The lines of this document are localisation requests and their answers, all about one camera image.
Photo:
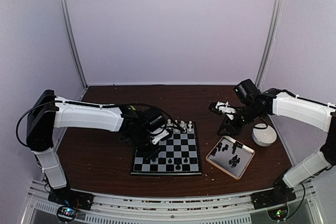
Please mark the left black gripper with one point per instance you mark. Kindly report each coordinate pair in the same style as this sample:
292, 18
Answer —
150, 153

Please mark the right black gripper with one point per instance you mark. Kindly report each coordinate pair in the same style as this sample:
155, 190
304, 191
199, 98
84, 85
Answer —
233, 130

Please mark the black white chess board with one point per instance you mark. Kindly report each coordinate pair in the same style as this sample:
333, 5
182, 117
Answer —
177, 147

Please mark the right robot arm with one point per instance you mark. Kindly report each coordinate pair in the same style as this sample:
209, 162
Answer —
281, 102

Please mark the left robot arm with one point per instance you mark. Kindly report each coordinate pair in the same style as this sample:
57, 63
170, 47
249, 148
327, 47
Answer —
145, 129

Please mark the wooden metal tray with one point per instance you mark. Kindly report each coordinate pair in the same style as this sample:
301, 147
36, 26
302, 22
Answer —
230, 156

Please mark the white bowl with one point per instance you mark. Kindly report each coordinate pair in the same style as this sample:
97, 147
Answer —
264, 135

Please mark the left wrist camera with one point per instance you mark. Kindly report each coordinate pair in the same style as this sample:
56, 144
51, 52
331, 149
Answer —
160, 134

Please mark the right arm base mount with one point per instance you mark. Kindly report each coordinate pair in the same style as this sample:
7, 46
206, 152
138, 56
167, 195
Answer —
268, 198

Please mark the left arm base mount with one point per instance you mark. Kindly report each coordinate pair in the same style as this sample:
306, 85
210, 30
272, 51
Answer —
73, 199

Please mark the front aluminium rail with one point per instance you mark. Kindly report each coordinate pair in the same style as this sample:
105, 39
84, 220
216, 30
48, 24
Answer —
231, 208

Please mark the right aluminium frame post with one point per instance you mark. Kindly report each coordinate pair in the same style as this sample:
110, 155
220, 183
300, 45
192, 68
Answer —
270, 41

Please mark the aluminium frame post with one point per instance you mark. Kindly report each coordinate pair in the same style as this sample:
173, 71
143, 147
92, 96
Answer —
270, 41
72, 43

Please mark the left aluminium frame post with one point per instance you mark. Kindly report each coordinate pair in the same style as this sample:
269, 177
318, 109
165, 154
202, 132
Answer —
72, 43

